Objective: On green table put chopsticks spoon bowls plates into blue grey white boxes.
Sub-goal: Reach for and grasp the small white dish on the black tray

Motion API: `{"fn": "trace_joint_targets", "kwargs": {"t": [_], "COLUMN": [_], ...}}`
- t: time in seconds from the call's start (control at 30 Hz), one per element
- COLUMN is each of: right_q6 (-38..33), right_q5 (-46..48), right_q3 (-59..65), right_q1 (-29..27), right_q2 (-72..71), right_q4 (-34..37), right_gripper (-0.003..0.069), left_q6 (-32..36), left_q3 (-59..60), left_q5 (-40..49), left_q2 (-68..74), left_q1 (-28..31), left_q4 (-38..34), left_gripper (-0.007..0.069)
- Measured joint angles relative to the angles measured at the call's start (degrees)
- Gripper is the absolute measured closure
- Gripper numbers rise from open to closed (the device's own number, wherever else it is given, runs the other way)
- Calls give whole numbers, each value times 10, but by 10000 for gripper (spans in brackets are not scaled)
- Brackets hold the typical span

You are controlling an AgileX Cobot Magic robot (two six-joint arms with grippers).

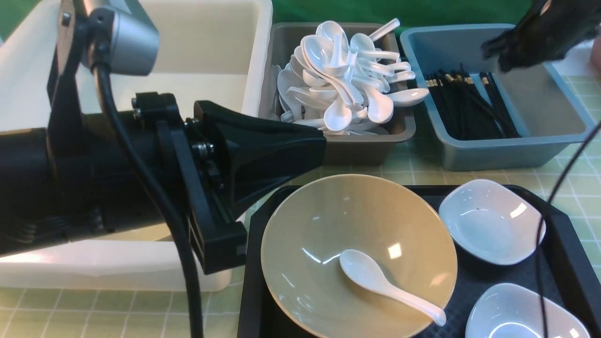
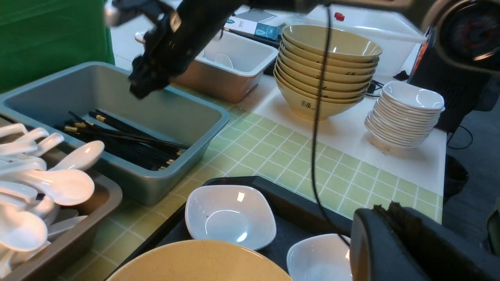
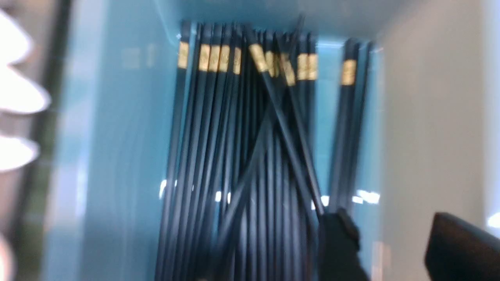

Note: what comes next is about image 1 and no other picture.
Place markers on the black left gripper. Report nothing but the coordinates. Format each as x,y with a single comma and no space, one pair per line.
218,164

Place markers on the white soup spoon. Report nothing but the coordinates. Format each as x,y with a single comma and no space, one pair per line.
366,273

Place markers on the beige noodle bowl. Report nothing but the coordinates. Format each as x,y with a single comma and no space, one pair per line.
306,234

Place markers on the white sauce dish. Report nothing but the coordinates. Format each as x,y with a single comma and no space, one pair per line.
507,310
491,222

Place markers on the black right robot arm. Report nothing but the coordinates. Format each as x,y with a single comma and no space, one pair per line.
548,31

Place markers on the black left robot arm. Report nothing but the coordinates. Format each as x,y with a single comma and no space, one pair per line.
48,201

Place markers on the large white plastic tub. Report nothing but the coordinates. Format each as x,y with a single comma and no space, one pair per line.
209,49

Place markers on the pile of white soup spoons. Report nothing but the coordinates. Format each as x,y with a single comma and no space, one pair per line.
342,85

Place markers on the green checkered table mat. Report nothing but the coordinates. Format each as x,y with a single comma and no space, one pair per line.
54,313

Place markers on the bundle of black chopsticks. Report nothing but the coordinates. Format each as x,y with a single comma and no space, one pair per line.
466,113

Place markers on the blue chopstick bin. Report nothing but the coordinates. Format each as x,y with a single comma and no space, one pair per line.
546,113

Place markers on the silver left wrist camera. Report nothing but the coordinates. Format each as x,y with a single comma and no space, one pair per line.
132,47

